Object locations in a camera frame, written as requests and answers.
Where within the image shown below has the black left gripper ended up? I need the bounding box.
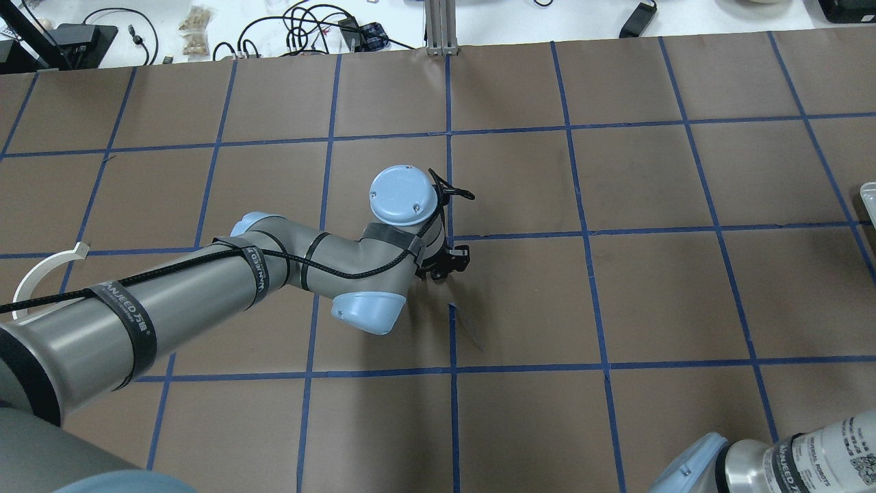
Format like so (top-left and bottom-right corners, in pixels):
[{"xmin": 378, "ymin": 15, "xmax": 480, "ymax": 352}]
[{"xmin": 418, "ymin": 238, "xmax": 472, "ymax": 281}]

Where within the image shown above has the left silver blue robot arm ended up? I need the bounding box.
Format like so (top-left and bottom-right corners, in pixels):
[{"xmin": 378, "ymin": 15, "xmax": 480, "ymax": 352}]
[{"xmin": 1, "ymin": 165, "xmax": 475, "ymax": 492}]

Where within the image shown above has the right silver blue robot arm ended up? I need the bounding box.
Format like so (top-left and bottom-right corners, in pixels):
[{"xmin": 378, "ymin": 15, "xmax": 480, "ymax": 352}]
[{"xmin": 648, "ymin": 411, "xmax": 875, "ymax": 492}]

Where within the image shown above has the black power adapter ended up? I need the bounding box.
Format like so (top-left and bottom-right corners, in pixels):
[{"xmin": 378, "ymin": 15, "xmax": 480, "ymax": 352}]
[{"xmin": 617, "ymin": 1, "xmax": 659, "ymax": 38}]

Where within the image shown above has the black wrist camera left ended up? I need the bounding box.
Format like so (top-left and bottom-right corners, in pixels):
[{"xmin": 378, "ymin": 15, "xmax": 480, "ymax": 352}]
[{"xmin": 428, "ymin": 168, "xmax": 476, "ymax": 208}]

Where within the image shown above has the aluminium frame post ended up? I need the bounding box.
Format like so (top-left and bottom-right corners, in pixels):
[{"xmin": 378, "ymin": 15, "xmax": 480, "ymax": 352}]
[{"xmin": 423, "ymin": 0, "xmax": 459, "ymax": 56}]

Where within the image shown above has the white curved plastic bracket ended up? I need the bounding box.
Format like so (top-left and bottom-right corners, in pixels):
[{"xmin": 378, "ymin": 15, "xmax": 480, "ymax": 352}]
[{"xmin": 12, "ymin": 242, "xmax": 90, "ymax": 321}]

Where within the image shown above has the black camera cable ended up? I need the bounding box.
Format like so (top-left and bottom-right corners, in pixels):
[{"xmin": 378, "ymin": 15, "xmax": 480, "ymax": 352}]
[{"xmin": 0, "ymin": 199, "xmax": 446, "ymax": 316}]

